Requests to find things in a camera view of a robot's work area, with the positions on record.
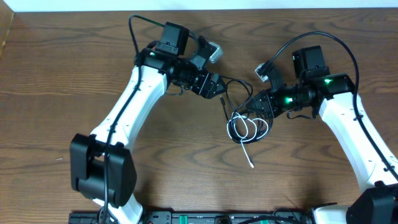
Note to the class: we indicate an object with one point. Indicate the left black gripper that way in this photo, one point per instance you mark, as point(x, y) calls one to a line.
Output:
point(204, 83)

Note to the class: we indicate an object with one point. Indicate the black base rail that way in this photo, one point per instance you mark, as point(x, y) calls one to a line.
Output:
point(283, 215)

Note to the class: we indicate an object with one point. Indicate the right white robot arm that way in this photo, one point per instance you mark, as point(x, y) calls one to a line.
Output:
point(332, 98)

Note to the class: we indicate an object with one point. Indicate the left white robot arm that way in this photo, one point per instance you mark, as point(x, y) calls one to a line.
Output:
point(101, 164)

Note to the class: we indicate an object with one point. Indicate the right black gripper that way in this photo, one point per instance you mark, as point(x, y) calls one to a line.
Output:
point(270, 109)

